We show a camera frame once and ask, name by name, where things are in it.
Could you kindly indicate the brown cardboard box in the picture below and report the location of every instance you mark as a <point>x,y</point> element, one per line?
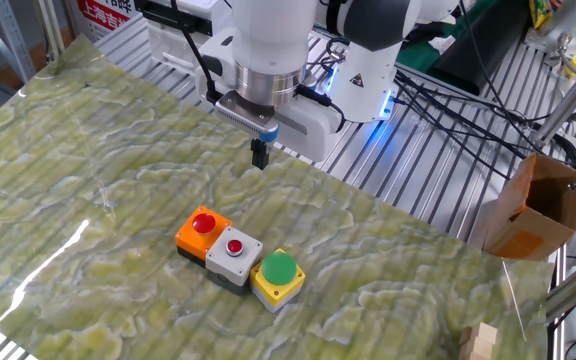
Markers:
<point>518,235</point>

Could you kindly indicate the small wooden block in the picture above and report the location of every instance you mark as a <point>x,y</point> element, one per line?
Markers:
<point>487,330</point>
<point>480,346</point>
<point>473,357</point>

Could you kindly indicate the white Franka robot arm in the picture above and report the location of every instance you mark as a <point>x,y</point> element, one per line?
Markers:
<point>273,40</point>

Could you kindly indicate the dark green cutting mat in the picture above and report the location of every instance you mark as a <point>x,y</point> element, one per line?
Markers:
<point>413,60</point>

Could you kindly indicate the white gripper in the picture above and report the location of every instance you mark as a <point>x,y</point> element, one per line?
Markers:
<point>313,130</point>

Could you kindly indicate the silver depth camera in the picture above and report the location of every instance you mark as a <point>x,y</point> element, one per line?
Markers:
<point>243,117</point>

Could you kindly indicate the white plastic storage box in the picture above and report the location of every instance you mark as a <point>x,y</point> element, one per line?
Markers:
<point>178,50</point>

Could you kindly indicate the grey perforated shelf post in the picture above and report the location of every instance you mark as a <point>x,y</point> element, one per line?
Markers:
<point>13,37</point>

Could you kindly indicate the white metal pole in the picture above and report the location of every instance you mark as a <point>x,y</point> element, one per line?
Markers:
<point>50,30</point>

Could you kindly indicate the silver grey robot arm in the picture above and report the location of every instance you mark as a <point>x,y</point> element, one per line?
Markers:
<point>573,15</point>

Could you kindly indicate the yellow green snack packet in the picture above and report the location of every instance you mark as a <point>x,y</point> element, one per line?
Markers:
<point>540,10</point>

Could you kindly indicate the red white printed sign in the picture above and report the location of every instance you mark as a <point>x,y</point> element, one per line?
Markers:
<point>103,15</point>

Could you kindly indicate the green marble pattern mat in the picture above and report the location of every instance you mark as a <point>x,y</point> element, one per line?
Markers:
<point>118,175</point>

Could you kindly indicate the black flat bag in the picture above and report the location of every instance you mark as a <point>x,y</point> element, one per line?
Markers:
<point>478,50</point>

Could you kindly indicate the white paper scrap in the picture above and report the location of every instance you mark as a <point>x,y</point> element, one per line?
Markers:
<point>440,44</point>

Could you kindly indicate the yellow box green button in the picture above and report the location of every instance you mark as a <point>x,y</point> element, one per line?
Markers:
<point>278,280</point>

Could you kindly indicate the grey box small red button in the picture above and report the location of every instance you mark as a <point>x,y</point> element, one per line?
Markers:
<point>228,265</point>

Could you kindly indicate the orange box red mushroom button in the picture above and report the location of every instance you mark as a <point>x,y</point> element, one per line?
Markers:
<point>193,237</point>

